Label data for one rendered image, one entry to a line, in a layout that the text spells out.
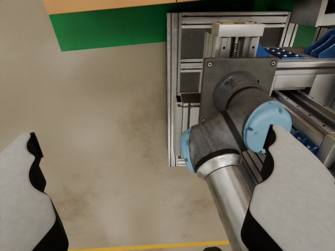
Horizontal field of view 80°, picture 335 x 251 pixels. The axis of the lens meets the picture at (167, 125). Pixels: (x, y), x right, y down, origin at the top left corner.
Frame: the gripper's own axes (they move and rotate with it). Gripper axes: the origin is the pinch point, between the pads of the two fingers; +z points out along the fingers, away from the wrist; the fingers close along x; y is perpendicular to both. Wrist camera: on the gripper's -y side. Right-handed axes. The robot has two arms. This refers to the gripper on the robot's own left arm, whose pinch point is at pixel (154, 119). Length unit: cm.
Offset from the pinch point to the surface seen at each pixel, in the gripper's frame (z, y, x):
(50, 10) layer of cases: 98, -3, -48
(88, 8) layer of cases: 98, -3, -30
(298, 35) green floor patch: 152, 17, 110
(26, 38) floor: 152, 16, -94
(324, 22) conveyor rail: 92, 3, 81
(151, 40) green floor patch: 152, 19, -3
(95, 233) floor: 152, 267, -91
